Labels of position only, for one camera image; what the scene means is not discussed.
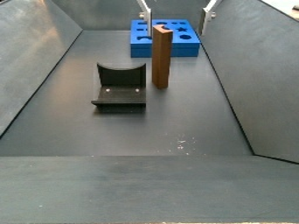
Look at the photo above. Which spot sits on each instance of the black curved holder stand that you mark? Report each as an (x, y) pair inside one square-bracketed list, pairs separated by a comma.
[(122, 86)]

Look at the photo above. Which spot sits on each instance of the blue foam shape board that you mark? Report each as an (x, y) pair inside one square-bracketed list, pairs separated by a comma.
[(186, 42)]

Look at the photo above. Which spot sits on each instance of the brown arch-profile block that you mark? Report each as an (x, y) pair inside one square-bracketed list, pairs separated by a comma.
[(162, 48)]

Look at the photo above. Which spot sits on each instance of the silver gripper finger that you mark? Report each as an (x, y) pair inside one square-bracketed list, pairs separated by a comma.
[(146, 15), (207, 11)]

